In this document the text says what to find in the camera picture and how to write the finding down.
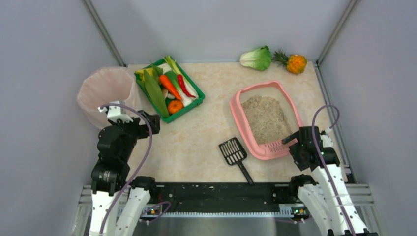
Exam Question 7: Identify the pink litter box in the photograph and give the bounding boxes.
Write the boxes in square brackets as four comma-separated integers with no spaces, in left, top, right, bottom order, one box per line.
[230,80,303,160]

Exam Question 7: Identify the pink lined trash bin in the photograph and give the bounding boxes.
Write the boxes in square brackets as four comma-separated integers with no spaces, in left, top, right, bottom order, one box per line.
[76,67,143,129]

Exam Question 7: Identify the black litter scoop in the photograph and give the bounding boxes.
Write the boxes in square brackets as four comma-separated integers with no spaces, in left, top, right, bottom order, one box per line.
[218,137,254,185]

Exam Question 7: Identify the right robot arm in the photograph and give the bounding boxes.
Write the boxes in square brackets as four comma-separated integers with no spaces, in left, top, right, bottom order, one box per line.
[282,126,378,236]

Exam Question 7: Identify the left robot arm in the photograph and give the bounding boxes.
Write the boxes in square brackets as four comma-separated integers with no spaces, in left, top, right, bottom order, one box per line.
[89,106,160,236]

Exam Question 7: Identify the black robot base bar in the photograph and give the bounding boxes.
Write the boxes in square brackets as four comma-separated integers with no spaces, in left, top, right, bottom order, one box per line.
[150,182,304,214]

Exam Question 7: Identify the green vegetable tray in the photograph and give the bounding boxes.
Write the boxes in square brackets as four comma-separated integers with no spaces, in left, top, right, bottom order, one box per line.
[134,58,205,123]

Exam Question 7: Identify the green leafy vegetable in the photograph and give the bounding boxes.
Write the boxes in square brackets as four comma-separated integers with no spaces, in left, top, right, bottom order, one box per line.
[142,71,169,118]

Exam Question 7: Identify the small orange pumpkin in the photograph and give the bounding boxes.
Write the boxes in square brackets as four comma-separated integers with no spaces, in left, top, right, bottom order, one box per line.
[167,100,184,115]

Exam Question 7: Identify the white green leek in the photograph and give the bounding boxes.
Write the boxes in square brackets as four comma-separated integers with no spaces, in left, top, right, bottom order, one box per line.
[163,55,199,107]

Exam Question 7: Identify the orange toy carrot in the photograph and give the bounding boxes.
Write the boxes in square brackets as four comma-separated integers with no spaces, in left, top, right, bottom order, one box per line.
[159,74,182,100]

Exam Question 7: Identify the red chili pepper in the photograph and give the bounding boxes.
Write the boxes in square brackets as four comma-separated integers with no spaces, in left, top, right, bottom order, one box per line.
[177,74,196,98]

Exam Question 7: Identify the toy pineapple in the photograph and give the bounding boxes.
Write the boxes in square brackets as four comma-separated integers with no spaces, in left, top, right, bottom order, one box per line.
[272,50,307,75]

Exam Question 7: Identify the toy bok choy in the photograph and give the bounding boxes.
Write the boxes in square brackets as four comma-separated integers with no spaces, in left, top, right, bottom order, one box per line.
[239,46,272,71]

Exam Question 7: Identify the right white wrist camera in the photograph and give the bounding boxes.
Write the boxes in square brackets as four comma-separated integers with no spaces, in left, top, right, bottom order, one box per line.
[320,128,334,148]

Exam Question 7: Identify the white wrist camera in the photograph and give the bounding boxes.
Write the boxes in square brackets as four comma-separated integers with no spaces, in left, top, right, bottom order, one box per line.
[97,105,133,123]
[320,128,334,148]

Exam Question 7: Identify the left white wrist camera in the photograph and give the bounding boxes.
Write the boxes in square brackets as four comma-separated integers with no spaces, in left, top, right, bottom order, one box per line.
[97,105,133,123]

